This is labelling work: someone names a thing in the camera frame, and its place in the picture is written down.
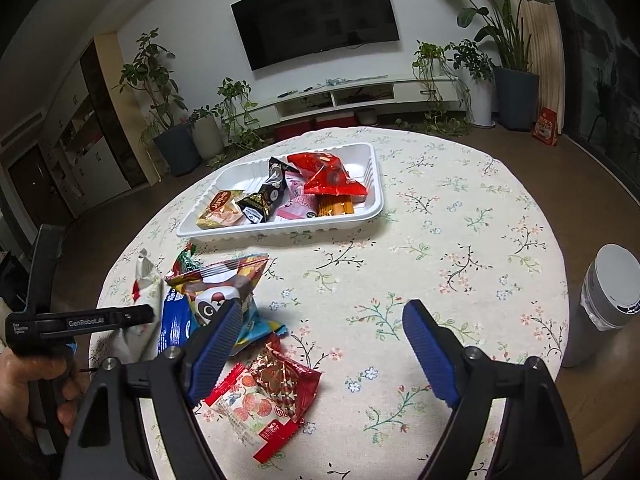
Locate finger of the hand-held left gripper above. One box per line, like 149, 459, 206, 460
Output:
116, 304, 155, 333

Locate red storage box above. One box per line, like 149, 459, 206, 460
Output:
315, 112, 358, 131

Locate lilac snack packet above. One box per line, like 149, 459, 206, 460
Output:
277, 192, 321, 221

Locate green snack packet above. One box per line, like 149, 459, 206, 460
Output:
172, 242, 203, 276

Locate yellow cartoon snack packet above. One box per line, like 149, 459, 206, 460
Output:
196, 189, 247, 228

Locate long orange snack packet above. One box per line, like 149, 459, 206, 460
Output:
317, 194, 357, 216

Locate white television cabinet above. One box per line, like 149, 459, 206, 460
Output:
250, 74, 473, 131

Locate white snack wrapper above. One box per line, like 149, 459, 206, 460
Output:
111, 310, 162, 363

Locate blue snack packet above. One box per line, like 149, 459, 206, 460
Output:
159, 290, 198, 356

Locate tall leafy houseplant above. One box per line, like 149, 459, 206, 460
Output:
119, 29, 188, 133

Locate dark grey plant pot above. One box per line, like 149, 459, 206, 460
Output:
152, 122, 201, 177

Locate dark glass sliding door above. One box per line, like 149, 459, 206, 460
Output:
542, 0, 640, 196

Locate bushy green houseplant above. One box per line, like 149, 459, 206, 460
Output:
447, 39, 496, 83

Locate panda print snack packet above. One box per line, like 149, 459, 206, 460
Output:
165, 254, 288, 356

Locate large dark square planter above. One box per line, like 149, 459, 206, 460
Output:
492, 66, 541, 132

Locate wall-mounted black television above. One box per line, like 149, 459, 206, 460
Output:
231, 0, 401, 72

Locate grey bin with white lid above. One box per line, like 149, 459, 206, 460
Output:
560, 243, 640, 368

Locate hanging pothos plant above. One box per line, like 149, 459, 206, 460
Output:
395, 41, 473, 136

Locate person's left hand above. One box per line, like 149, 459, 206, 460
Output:
0, 345, 88, 436

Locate large broad-leaf plant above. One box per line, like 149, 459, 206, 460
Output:
417, 0, 556, 73

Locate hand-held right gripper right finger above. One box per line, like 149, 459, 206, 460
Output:
402, 299, 583, 480

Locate white plant pot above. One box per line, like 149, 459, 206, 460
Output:
462, 72, 496, 127

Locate trailing green vine plant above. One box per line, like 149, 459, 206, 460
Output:
217, 77, 266, 153

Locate light grey plant pot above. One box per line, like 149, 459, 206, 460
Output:
189, 114, 226, 161

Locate red gold foil snack packet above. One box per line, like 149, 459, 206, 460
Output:
247, 335, 322, 423

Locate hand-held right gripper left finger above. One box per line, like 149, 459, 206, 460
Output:
59, 299, 244, 480

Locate red paper bag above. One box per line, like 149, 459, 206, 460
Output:
531, 106, 560, 147

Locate white wall cabinet unit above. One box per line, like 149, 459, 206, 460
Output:
0, 35, 151, 241

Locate beige curtain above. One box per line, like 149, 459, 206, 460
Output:
507, 0, 563, 133

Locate white plastic tray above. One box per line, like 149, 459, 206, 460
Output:
176, 142, 385, 238

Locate plain red snack packet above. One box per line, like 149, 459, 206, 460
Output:
286, 151, 368, 196

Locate black gold snack packet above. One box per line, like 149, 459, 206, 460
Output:
236, 180, 288, 224

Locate red strawberry print snack packet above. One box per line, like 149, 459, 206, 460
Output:
204, 362, 306, 462

